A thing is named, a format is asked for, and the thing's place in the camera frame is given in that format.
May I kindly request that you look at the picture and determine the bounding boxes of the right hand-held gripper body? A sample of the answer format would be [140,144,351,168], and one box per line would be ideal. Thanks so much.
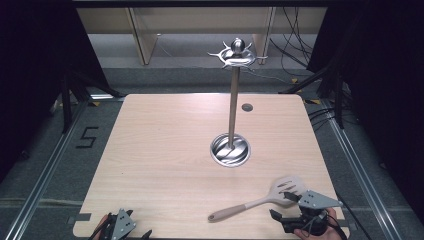
[280,189,344,236]

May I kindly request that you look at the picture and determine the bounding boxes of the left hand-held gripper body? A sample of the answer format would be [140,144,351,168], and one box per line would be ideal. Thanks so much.
[95,208,138,240]

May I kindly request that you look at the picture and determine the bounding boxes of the beige slotted spatula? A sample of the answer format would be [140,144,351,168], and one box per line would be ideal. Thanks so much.
[207,175,308,224]

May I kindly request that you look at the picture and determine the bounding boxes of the chrome utensil rack stand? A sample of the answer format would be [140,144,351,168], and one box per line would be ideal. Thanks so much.
[207,37,269,168]

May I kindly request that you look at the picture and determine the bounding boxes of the person's left hand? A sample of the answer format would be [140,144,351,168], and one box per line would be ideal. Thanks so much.
[91,214,110,240]

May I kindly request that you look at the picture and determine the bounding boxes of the person's right hand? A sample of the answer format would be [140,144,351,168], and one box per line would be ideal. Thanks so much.
[293,207,350,240]

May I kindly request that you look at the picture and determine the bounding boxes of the black tripod stand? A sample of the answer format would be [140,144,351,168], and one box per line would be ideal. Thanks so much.
[279,62,347,130]
[59,69,125,135]

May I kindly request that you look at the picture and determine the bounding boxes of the black curtain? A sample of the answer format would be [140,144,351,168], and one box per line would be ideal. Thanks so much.
[305,0,424,216]
[0,0,112,183]

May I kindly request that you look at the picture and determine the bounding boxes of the light wooden desk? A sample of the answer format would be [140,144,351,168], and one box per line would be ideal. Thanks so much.
[76,7,328,66]

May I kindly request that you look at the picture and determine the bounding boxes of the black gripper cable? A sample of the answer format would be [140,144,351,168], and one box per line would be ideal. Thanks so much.
[333,191,358,240]

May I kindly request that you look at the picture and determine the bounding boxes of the aluminium floor rail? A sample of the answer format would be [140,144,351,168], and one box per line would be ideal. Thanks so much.
[3,99,88,240]
[320,99,402,240]

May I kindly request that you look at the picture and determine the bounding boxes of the black floor cables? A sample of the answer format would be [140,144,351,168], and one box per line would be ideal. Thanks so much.
[307,105,338,132]

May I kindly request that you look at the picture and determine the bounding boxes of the bundle of black cables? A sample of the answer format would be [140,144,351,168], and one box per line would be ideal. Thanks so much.
[268,6,318,69]

